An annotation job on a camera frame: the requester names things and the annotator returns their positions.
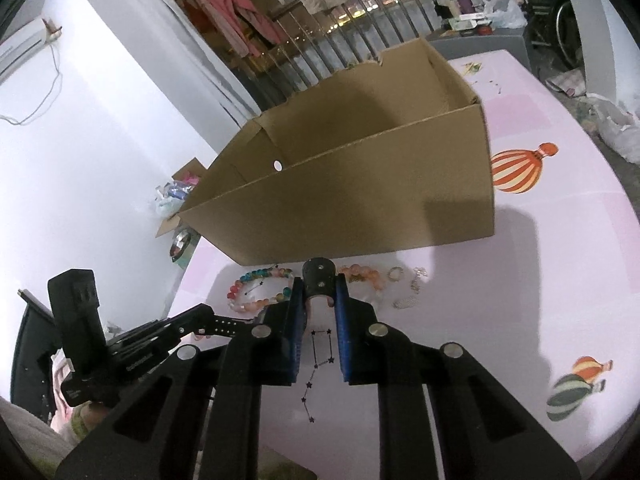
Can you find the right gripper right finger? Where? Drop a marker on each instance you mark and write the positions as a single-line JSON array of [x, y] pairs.
[[374, 353]]

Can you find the wheelchair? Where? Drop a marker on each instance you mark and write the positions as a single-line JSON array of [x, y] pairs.
[[552, 24]]

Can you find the white plastic bag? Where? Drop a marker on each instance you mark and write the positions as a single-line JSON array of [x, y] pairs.
[[504, 14]]

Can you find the white crumpled floor bag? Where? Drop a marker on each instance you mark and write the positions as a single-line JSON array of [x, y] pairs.
[[617, 128]]

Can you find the small open cardboard box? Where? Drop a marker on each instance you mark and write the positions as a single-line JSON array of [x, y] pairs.
[[171, 196]]

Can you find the large brown cardboard box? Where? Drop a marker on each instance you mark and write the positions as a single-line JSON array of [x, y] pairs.
[[387, 155]]

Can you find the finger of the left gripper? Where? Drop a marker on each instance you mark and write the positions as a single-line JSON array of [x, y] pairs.
[[210, 328], [158, 328]]

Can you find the left hand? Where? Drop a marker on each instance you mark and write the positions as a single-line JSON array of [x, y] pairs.
[[86, 417]]

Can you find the pink hanging jacket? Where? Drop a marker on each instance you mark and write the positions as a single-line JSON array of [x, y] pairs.
[[247, 30]]

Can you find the black digital wrist watch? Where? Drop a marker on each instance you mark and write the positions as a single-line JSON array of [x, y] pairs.
[[319, 275]]

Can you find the white air conditioner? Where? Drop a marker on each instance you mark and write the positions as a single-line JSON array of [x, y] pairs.
[[25, 43]]

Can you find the metal balcony railing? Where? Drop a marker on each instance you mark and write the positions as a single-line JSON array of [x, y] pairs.
[[317, 45]]

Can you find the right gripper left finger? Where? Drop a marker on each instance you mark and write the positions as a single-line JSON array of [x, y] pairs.
[[265, 353]]

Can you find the grey cabinet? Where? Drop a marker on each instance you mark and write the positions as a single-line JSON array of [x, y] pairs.
[[452, 44]]

